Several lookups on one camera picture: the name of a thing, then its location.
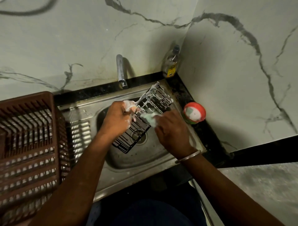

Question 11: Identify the person's left hand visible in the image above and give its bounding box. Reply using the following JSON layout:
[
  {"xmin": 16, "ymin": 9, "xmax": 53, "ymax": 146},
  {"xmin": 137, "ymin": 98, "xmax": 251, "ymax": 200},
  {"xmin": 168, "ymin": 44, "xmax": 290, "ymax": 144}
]
[{"xmin": 100, "ymin": 100, "xmax": 140, "ymax": 138}]

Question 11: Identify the person's right hand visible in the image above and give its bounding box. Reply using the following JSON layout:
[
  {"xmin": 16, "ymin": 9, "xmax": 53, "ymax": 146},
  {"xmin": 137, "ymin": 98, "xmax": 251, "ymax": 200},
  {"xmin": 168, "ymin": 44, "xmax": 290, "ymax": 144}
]
[{"xmin": 154, "ymin": 110, "xmax": 198, "ymax": 161}]

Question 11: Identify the black wire rack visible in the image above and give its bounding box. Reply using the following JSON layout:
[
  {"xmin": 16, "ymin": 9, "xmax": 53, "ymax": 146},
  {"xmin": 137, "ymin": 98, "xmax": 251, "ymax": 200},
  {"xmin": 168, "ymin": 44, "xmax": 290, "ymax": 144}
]
[{"xmin": 111, "ymin": 81, "xmax": 174, "ymax": 154}]

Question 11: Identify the green scrub pad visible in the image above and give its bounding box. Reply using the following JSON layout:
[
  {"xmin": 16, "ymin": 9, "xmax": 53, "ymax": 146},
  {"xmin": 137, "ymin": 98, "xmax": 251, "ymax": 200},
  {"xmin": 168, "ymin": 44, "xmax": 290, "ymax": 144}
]
[{"xmin": 139, "ymin": 112, "xmax": 159, "ymax": 128}]

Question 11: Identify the person's right forearm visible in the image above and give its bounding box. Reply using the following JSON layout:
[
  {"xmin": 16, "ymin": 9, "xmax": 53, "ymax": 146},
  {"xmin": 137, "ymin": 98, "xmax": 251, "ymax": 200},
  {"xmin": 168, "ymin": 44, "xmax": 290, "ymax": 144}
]
[{"xmin": 180, "ymin": 155, "xmax": 284, "ymax": 226}]

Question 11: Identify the person's left forearm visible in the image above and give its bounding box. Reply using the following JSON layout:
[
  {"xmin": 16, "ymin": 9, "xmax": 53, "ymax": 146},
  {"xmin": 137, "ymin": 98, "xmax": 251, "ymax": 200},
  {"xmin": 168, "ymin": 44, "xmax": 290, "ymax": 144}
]
[{"xmin": 28, "ymin": 133, "xmax": 117, "ymax": 226}]

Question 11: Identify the person's dark clothing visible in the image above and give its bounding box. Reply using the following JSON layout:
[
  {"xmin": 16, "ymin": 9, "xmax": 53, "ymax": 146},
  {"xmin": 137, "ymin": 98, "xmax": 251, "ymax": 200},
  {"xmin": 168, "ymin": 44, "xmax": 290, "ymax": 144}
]
[{"xmin": 87, "ymin": 181, "xmax": 208, "ymax": 226}]

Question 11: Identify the orange round container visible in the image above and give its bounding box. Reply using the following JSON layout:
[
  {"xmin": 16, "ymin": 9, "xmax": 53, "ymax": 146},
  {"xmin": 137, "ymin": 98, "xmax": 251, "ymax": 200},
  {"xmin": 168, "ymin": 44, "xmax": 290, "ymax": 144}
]
[{"xmin": 182, "ymin": 102, "xmax": 207, "ymax": 124}]

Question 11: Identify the stainless steel sink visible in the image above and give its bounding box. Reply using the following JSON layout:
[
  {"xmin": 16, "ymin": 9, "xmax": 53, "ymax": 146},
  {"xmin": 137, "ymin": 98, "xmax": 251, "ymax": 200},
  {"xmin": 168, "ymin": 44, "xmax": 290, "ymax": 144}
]
[{"xmin": 57, "ymin": 79, "xmax": 206, "ymax": 203}]

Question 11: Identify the chrome faucet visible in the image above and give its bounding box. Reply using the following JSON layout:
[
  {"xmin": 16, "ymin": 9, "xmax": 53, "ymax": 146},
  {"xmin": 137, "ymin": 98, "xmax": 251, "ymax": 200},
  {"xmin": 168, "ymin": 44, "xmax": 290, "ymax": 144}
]
[{"xmin": 116, "ymin": 54, "xmax": 129, "ymax": 89}]

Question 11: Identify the clear dish soap bottle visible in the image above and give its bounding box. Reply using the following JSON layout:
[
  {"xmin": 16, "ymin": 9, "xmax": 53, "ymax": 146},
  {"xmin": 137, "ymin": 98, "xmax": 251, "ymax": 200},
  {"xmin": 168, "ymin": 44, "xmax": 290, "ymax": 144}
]
[{"xmin": 162, "ymin": 44, "xmax": 181, "ymax": 78}]

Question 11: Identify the brown plastic dish basket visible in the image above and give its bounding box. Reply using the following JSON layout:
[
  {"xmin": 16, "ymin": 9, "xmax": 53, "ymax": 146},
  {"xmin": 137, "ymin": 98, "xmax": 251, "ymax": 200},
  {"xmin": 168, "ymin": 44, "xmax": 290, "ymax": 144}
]
[{"xmin": 0, "ymin": 91, "xmax": 70, "ymax": 226}]

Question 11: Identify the silver bracelet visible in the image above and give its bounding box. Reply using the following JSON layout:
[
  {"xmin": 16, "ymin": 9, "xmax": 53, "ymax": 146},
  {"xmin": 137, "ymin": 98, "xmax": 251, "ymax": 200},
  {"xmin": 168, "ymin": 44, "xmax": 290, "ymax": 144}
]
[{"xmin": 174, "ymin": 150, "xmax": 201, "ymax": 164}]

